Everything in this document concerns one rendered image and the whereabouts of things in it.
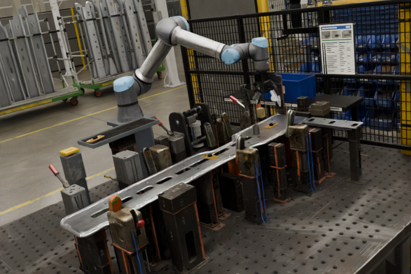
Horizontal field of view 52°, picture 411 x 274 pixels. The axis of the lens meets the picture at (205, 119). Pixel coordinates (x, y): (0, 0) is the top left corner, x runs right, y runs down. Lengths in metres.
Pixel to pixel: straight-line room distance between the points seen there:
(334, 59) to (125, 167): 1.40
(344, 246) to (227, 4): 3.17
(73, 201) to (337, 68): 1.65
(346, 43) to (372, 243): 1.19
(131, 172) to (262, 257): 0.63
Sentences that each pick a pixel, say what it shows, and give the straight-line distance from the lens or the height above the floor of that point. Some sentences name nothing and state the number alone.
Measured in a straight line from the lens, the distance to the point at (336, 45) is 2.58.
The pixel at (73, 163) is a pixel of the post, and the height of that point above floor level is 1.11.
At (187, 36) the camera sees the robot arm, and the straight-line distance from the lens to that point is 2.12.
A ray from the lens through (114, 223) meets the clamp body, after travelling 1.46.
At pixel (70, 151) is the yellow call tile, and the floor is 1.16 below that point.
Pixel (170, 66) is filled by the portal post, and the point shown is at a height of 0.43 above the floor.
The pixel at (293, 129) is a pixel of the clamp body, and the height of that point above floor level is 1.03.
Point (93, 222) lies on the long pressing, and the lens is 1.58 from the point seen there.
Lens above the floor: 1.69
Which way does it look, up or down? 16 degrees down
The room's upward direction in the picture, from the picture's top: 9 degrees counter-clockwise
